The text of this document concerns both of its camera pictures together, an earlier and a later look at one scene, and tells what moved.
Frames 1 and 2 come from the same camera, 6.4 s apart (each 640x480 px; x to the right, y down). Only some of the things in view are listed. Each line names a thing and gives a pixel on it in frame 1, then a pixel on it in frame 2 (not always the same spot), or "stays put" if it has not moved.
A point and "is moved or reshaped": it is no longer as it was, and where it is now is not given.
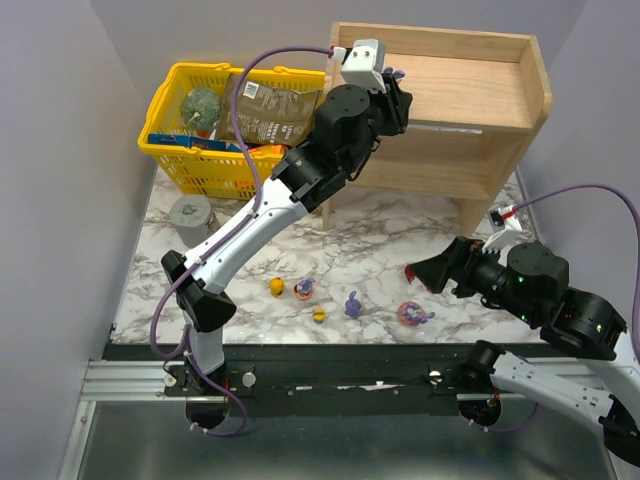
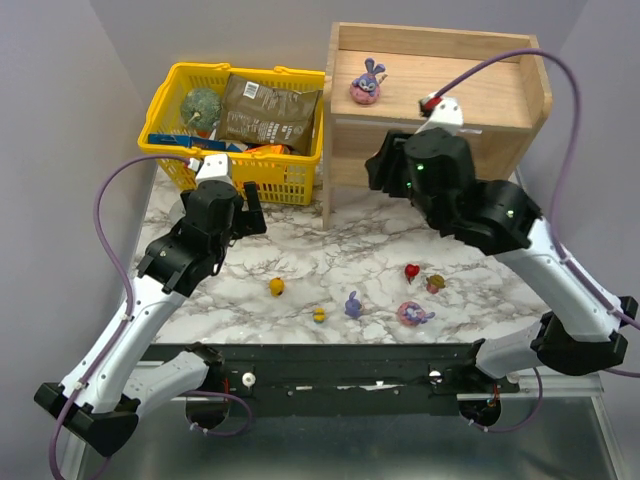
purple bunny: x=396 y=74 is moved or reshaped
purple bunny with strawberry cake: x=353 y=306 stays put
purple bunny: x=412 y=314 stays put
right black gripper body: x=463 y=267 -> x=388 y=163
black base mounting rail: x=335 y=380 stays put
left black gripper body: x=396 y=107 -> x=245 y=220
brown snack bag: x=267 y=113 stays put
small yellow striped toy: x=319 y=315 stays put
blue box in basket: x=185 y=140 stays put
